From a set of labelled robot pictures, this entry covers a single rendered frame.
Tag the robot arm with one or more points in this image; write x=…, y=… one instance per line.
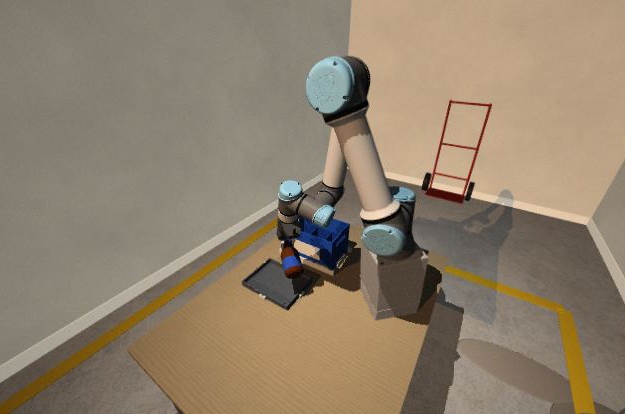
x=341, y=84

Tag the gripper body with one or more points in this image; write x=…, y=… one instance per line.
x=288, y=227

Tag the dark brown bottle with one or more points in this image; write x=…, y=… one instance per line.
x=291, y=261

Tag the dark blue crate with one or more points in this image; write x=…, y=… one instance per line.
x=322, y=245

